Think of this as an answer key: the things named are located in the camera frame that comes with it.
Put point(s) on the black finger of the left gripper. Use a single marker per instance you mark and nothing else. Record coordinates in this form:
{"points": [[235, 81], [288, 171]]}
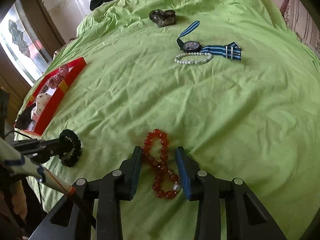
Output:
{"points": [[39, 151]]}

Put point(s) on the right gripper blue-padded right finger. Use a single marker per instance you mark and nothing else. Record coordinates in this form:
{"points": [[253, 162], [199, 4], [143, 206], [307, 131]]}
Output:
{"points": [[199, 185]]}

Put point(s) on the dark grey scrunchie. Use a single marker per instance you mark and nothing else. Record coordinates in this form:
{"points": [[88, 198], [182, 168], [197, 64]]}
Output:
{"points": [[163, 18]]}

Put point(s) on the white patterned pole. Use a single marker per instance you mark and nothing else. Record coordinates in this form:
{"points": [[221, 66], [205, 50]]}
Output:
{"points": [[13, 161]]}

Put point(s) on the striped floral bedding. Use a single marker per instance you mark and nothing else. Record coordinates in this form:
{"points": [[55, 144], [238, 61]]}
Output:
{"points": [[299, 21]]}

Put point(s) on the blue striped strap watch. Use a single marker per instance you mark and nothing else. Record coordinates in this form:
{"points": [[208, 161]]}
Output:
{"points": [[230, 51]]}

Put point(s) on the green bed sheet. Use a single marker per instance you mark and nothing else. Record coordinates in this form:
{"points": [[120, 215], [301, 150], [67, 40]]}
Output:
{"points": [[257, 119]]}

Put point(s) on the red tray white inside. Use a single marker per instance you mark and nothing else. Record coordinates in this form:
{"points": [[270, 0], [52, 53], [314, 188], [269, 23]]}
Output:
{"points": [[75, 67]]}

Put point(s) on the white cherry print scrunchie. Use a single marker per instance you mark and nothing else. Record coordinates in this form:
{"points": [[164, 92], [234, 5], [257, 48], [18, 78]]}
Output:
{"points": [[41, 102]]}

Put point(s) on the red plaid scrunchie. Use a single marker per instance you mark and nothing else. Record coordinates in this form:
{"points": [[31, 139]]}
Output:
{"points": [[55, 80]]}

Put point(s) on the window with bars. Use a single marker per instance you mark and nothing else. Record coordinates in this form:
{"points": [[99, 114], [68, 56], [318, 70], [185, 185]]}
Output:
{"points": [[22, 46]]}

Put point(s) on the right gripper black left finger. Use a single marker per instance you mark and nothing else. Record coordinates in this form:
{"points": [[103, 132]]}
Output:
{"points": [[118, 185]]}

